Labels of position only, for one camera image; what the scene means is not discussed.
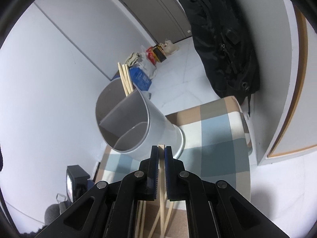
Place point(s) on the grey divided utensil holder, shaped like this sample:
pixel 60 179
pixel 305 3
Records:
pixel 158 126

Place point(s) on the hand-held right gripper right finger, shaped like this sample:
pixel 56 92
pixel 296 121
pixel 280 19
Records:
pixel 167 173

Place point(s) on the yellow and black box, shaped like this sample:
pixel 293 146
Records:
pixel 159 54

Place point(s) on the bunch of wooden chopsticks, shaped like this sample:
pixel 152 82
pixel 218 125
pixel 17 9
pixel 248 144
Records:
pixel 141 213

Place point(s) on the beige plastic bag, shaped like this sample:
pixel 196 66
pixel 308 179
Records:
pixel 169 47

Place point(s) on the red snack bag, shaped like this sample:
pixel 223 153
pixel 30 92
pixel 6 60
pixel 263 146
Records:
pixel 150 54

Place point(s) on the wooden chopstick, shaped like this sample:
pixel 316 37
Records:
pixel 126 78
pixel 161 168
pixel 130 78

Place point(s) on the clear plastic bag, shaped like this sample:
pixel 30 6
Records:
pixel 148 67

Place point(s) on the grey door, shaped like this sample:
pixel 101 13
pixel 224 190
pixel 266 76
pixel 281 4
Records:
pixel 148 5

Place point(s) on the black backpack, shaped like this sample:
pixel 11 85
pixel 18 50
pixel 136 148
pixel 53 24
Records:
pixel 218 42

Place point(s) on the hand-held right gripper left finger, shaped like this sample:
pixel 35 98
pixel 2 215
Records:
pixel 155 173

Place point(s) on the blue printed box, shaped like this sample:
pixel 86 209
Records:
pixel 141 78

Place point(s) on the white wood-trimmed cabinet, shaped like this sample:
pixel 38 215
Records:
pixel 304 104

